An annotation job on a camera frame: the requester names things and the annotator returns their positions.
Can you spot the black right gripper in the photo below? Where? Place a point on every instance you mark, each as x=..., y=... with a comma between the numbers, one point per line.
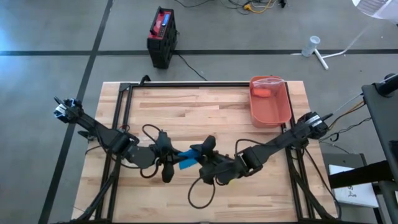
x=209, y=168

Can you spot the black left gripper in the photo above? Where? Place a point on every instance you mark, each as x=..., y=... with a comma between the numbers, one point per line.
x=166, y=155

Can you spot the blue elastic bandage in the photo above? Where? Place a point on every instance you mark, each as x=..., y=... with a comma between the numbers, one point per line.
x=188, y=160

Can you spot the orange elastic bandage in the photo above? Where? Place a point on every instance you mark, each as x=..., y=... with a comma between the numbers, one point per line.
x=261, y=92

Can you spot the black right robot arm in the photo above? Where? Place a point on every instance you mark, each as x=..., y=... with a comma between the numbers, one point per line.
x=280, y=143

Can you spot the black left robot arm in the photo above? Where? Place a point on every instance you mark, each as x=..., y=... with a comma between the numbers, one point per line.
x=105, y=137

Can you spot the orange plastic bin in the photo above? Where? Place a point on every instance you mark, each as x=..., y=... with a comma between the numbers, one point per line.
x=270, y=112

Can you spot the red and black battery box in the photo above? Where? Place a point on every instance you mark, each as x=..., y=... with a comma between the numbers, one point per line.
x=161, y=46

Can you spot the white floor stand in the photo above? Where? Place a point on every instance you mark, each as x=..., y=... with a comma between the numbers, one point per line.
x=321, y=59

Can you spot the white paper sheet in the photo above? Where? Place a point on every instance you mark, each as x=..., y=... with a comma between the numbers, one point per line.
x=351, y=196

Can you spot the black power plug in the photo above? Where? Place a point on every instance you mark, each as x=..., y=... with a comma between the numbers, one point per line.
x=282, y=3

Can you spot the dark grey side table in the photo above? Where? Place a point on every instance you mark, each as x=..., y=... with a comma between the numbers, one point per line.
x=382, y=118

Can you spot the white round object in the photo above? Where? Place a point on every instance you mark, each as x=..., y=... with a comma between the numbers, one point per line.
x=376, y=7

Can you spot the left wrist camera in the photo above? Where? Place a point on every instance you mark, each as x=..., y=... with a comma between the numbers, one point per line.
x=155, y=153

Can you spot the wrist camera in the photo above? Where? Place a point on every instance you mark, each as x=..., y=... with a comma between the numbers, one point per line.
x=228, y=169
x=155, y=153

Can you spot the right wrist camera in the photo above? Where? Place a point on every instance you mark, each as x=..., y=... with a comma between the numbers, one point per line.
x=228, y=169

